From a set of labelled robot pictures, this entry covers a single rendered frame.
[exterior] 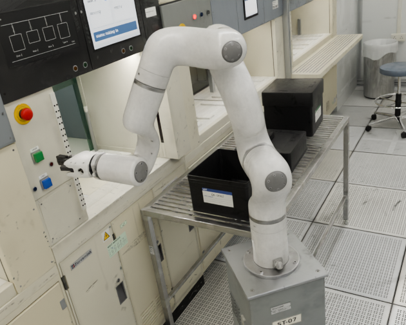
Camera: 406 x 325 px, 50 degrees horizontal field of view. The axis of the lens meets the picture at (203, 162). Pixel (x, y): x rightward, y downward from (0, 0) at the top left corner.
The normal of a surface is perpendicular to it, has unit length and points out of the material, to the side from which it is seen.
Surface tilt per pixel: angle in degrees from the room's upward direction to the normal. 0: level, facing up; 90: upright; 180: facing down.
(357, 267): 0
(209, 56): 92
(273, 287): 0
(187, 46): 76
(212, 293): 0
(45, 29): 90
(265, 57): 90
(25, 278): 90
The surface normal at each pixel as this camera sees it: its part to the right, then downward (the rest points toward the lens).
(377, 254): -0.13, -0.90
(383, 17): -0.49, 0.43
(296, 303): 0.26, 0.37
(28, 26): 0.86, 0.11
